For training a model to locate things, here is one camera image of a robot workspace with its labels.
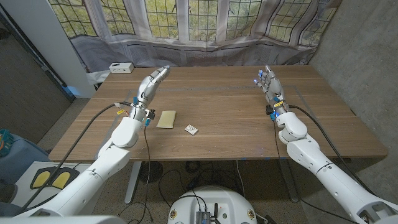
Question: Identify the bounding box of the teal plastic object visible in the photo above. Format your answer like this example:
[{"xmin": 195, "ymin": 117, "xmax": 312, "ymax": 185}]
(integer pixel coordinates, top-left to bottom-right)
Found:
[{"xmin": 0, "ymin": 129, "xmax": 14, "ymax": 156}]

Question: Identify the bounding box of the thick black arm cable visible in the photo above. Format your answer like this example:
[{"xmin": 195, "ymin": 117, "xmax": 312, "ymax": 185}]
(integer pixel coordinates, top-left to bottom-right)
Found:
[
  {"xmin": 288, "ymin": 105, "xmax": 377, "ymax": 197},
  {"xmin": 18, "ymin": 101, "xmax": 133, "ymax": 215}
]

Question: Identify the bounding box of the black yellow foot pedal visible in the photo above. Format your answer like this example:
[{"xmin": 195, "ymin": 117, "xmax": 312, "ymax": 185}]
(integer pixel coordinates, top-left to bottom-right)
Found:
[
  {"xmin": 30, "ymin": 167, "xmax": 55, "ymax": 190},
  {"xmin": 51, "ymin": 167, "xmax": 81, "ymax": 190}
]

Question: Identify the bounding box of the black floor cable bundle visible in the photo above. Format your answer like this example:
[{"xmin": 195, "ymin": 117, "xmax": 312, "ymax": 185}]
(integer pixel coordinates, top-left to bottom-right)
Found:
[{"xmin": 158, "ymin": 160, "xmax": 243, "ymax": 208}]

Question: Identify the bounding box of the grey table leg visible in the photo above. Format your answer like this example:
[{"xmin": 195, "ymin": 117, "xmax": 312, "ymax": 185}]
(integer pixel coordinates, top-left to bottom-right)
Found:
[{"xmin": 277, "ymin": 159, "xmax": 300, "ymax": 203}]

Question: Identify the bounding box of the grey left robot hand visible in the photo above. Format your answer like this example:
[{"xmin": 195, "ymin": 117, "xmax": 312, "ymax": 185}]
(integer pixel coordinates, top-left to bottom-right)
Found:
[{"xmin": 133, "ymin": 65, "xmax": 171, "ymax": 110}]

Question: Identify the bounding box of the grey metal module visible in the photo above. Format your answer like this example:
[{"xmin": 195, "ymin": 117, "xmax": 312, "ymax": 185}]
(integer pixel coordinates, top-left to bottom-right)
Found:
[{"xmin": 195, "ymin": 210, "xmax": 211, "ymax": 224}]

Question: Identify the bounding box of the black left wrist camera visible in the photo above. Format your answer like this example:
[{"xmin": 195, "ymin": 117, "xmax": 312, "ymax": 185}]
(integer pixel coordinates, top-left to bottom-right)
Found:
[{"xmin": 145, "ymin": 108, "xmax": 156, "ymax": 127}]

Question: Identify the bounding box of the white robot shoulder cover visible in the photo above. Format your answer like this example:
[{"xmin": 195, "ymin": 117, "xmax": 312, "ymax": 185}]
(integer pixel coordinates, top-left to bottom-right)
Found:
[{"xmin": 0, "ymin": 215, "xmax": 127, "ymax": 224}]

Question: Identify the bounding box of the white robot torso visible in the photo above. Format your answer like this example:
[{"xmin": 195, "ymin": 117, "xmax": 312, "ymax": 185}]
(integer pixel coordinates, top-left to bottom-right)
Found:
[{"xmin": 167, "ymin": 185, "xmax": 258, "ymax": 224}]

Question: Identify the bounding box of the dark trouser leg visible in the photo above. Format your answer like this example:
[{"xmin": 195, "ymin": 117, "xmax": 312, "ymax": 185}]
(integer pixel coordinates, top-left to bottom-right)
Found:
[{"xmin": 0, "ymin": 202, "xmax": 25, "ymax": 217}]

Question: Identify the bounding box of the white power strip box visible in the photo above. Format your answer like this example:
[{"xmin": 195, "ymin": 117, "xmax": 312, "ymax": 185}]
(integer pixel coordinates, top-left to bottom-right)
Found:
[{"xmin": 108, "ymin": 62, "xmax": 135, "ymax": 74}]

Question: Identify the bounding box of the thin braided arm cable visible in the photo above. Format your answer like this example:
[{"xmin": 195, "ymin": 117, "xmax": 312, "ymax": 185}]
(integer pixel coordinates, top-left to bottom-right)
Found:
[
  {"xmin": 272, "ymin": 119, "xmax": 357, "ymax": 224},
  {"xmin": 136, "ymin": 124, "xmax": 152, "ymax": 224}
]

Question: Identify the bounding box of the yellow sponge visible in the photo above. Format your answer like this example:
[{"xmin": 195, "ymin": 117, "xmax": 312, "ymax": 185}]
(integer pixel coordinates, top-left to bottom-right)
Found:
[{"xmin": 155, "ymin": 110, "xmax": 177, "ymax": 129}]

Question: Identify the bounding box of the black shoe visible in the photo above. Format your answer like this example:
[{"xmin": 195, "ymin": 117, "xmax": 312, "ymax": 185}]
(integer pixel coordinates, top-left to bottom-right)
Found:
[{"xmin": 0, "ymin": 183, "xmax": 18, "ymax": 203}]

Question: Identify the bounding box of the white box of matches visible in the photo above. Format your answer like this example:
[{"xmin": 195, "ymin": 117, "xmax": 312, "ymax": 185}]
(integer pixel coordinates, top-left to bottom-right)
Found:
[{"xmin": 184, "ymin": 124, "xmax": 199, "ymax": 136}]

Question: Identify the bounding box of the white floor platform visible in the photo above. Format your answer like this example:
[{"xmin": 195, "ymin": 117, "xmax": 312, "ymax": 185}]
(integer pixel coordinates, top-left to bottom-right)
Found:
[{"xmin": 12, "ymin": 161, "xmax": 94, "ymax": 215}]

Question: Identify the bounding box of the white table leg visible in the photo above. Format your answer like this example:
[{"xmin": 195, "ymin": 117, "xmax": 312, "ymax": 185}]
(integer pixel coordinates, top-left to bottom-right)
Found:
[{"xmin": 124, "ymin": 161, "xmax": 142, "ymax": 205}]

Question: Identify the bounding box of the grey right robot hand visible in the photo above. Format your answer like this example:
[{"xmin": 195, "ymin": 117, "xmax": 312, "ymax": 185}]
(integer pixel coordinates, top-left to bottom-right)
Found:
[{"xmin": 252, "ymin": 64, "xmax": 289, "ymax": 115}]

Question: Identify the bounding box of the white pillar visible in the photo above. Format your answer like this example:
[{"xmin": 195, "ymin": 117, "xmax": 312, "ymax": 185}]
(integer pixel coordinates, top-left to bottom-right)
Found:
[{"xmin": 0, "ymin": 0, "xmax": 96, "ymax": 99}]

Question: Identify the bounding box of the white floor cable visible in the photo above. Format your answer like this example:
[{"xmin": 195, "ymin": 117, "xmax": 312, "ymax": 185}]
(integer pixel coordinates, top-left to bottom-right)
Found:
[{"xmin": 235, "ymin": 160, "xmax": 246, "ymax": 198}]

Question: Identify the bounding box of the blue upholstered seat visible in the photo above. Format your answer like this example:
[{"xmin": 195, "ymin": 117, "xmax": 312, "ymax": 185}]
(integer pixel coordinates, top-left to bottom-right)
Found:
[{"xmin": 0, "ymin": 133, "xmax": 50, "ymax": 184}]

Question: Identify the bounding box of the round black fan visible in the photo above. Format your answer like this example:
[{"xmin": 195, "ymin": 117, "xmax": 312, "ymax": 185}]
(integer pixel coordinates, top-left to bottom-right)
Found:
[{"xmin": 139, "ymin": 161, "xmax": 164, "ymax": 184}]

